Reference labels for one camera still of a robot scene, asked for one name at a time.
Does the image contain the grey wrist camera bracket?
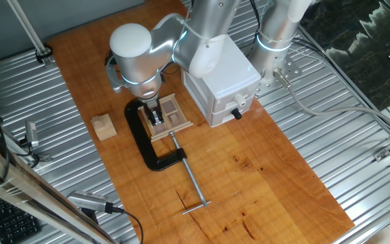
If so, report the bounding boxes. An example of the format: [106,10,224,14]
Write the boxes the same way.
[105,54,127,94]

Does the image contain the wooden compartment tray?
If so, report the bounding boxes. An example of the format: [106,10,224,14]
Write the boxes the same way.
[137,93,194,143]

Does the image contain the orange wooden board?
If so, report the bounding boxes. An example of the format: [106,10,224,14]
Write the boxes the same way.
[47,0,355,244]

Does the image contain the metal corner bracket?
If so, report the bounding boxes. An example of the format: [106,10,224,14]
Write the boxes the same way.
[373,148,390,162]

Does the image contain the black C-clamp with steel screw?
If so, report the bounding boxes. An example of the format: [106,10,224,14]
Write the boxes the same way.
[124,96,212,216]

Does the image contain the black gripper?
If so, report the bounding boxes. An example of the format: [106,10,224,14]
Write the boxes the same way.
[143,97,166,127]

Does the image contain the black keyboard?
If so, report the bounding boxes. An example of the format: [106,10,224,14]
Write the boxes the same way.
[0,195,42,244]

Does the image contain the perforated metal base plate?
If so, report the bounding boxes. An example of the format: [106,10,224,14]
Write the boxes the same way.
[245,47,303,98]

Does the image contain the metal pole with black clamp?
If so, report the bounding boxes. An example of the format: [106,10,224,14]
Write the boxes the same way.
[7,0,53,65]

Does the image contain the white control box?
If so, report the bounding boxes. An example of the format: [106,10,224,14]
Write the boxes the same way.
[181,33,262,128]

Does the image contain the pale wooden block puzzle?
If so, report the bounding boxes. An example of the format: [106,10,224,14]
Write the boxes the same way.
[91,113,118,142]

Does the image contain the dark landscape poster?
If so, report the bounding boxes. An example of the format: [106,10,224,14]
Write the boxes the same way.
[299,0,390,111]

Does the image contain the black camera cable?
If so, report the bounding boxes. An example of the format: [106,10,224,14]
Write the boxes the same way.
[112,205,145,244]

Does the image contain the thick grey cable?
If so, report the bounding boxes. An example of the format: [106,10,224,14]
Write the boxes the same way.
[272,67,390,136]

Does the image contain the black base cable bundle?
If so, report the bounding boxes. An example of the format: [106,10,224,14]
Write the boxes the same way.
[252,0,263,33]

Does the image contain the large grey camera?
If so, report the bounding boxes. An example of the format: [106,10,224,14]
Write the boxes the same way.
[66,190,114,214]

